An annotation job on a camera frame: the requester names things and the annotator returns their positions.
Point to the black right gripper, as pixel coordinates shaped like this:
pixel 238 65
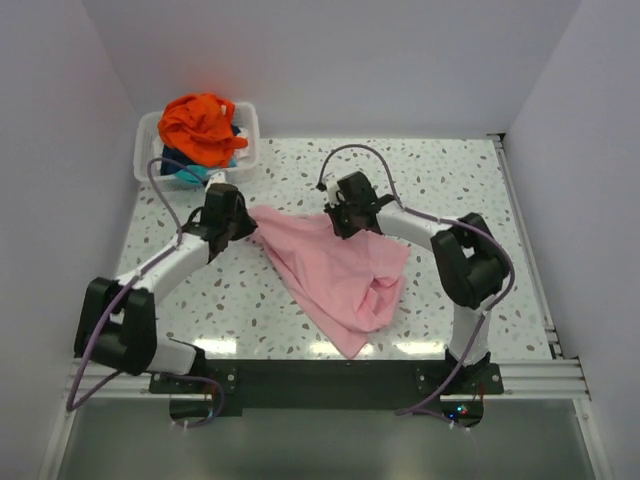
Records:
pixel 332 209

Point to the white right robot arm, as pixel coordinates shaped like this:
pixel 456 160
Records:
pixel 470 264

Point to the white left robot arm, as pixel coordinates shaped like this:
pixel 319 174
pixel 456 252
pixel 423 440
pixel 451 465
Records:
pixel 117 326

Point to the teal t shirt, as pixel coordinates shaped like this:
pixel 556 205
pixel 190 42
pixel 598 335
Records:
pixel 192 176

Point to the white plastic laundry basket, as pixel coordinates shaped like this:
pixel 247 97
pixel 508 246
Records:
pixel 148 145

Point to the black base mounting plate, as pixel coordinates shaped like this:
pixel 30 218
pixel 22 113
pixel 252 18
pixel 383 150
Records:
pixel 233 386

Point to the white garment in basket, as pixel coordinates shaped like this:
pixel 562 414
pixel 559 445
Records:
pixel 242 154

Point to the pink t shirt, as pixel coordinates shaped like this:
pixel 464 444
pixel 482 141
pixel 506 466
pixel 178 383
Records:
pixel 349 288

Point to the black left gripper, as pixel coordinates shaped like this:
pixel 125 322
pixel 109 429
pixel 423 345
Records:
pixel 249 224

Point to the orange t shirt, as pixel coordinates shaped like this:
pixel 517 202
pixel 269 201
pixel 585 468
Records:
pixel 200 126

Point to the dark blue t shirt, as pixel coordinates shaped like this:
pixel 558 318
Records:
pixel 174 159

